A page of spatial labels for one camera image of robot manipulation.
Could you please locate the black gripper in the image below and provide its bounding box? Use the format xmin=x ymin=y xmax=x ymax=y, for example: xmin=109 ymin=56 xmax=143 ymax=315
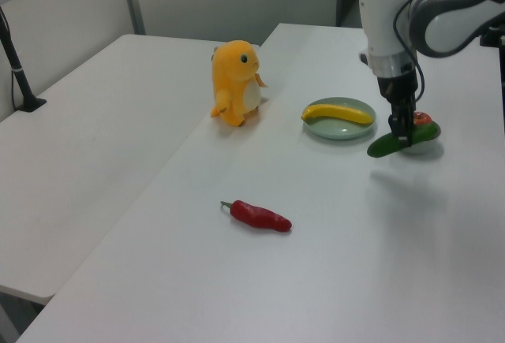
xmin=376 ymin=71 xmax=418 ymax=148

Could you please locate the green cucumber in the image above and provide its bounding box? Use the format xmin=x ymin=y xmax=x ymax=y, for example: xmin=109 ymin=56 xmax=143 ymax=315
xmin=366 ymin=123 xmax=441 ymax=159

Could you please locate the grey bowl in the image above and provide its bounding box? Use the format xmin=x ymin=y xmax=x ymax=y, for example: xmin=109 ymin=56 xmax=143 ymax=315
xmin=401 ymin=121 xmax=443 ymax=156

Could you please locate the yellow banana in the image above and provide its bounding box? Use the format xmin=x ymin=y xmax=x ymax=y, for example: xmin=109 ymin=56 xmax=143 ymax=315
xmin=301 ymin=103 xmax=375 ymax=126

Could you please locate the pale green plate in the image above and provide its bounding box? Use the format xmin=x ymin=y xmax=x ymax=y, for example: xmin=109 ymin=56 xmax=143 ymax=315
xmin=302 ymin=96 xmax=378 ymax=141

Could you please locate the black tripod stand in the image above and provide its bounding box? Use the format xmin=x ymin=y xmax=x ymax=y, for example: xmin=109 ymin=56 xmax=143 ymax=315
xmin=478 ymin=23 xmax=505 ymax=48

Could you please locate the orange plush toy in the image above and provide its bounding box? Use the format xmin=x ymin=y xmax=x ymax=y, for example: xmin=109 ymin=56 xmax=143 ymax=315
xmin=209 ymin=39 xmax=270 ymax=128

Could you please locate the red chili pepper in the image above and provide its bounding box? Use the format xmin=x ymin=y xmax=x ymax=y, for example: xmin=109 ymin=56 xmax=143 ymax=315
xmin=219 ymin=199 xmax=293 ymax=234

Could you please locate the dark robot cable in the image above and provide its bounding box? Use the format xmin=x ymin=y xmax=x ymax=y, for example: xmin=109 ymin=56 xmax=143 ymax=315
xmin=393 ymin=0 xmax=426 ymax=112

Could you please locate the grey metal partition post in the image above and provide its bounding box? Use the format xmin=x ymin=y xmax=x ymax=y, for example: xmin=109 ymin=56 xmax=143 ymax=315
xmin=118 ymin=0 xmax=146 ymax=36

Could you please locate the black camera stand pole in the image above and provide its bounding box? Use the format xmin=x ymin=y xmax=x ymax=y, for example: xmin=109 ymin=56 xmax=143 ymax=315
xmin=0 ymin=6 xmax=47 ymax=113

